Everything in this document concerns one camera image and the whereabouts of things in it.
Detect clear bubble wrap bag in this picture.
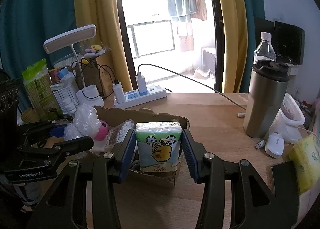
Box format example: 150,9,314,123
63,104,102,141

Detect cotton swab pack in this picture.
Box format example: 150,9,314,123
105,119,135,150

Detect cartoon tissue pack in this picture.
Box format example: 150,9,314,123
135,122,182,173

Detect black phone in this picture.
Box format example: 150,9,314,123
271,161,299,199

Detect white pill bottle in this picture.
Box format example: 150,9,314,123
63,97,76,116

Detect white perforated basket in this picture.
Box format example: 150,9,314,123
53,84,80,114

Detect green snack bag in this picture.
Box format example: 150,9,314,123
22,59,60,120

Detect red tin can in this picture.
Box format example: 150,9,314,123
49,67,61,84

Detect white computer mouse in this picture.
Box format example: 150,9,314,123
265,132,285,158

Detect white desk lamp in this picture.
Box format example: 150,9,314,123
43,24,105,108

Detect yellow tissue pack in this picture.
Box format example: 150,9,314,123
288,134,319,194

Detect brown cardboard box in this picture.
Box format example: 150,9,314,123
96,107,190,188

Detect white plastic container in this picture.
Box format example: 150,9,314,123
269,93,305,144

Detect bag of plush toys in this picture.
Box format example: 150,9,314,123
80,40,112,60

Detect steel travel mug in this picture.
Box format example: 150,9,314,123
244,60,289,138

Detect white power strip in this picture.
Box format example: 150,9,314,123
113,85,167,109

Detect yellow curtain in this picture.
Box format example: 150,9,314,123
74,0,132,91

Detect clear water bottle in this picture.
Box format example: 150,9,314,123
253,31,277,64

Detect black monitor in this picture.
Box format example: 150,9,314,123
255,17,305,65

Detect white charger with black cable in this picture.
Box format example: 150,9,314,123
113,79,125,104

